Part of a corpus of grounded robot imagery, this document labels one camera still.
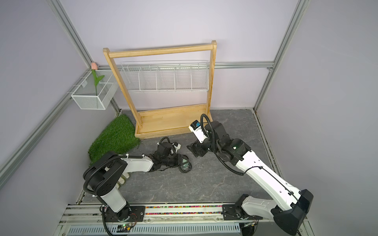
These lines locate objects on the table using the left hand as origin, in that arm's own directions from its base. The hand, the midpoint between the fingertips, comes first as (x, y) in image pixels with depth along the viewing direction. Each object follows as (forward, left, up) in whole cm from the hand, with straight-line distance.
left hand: (187, 162), depth 87 cm
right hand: (+1, -4, +23) cm, 23 cm away
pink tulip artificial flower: (+46, +54, +30) cm, 76 cm away
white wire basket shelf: (+54, -4, +24) cm, 59 cm away
